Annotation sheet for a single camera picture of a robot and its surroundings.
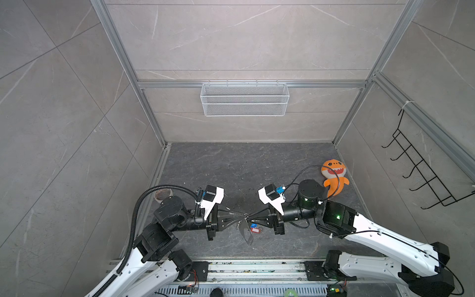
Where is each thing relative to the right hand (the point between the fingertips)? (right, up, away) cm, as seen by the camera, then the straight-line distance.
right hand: (248, 217), depth 54 cm
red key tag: (+4, -16, +29) cm, 34 cm away
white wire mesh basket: (0, +50, +47) cm, 69 cm away
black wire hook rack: (+66, +14, +14) cm, 69 cm away
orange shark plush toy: (+48, +11, +44) cm, 66 cm away
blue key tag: (+2, -3, +1) cm, 3 cm away
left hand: (-2, +2, -2) cm, 3 cm away
